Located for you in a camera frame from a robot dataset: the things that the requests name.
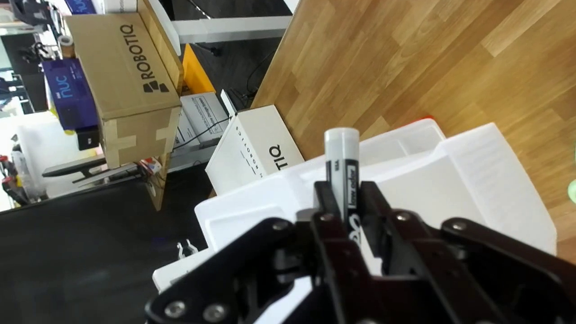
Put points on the green plastic bowl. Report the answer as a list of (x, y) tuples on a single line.
[(572, 192)]

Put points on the Robotiq cardboard box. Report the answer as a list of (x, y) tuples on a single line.
[(136, 98)]

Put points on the black and white marker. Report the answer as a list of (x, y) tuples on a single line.
[(343, 152)]

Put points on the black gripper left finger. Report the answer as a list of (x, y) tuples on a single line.
[(257, 271)]

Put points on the white Robotiq box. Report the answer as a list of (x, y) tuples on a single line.
[(255, 145)]

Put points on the white plastic drawer unit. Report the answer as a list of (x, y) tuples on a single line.
[(417, 168)]

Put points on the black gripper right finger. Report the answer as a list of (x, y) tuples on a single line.
[(478, 274)]

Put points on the blue box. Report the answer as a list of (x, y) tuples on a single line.
[(71, 94)]

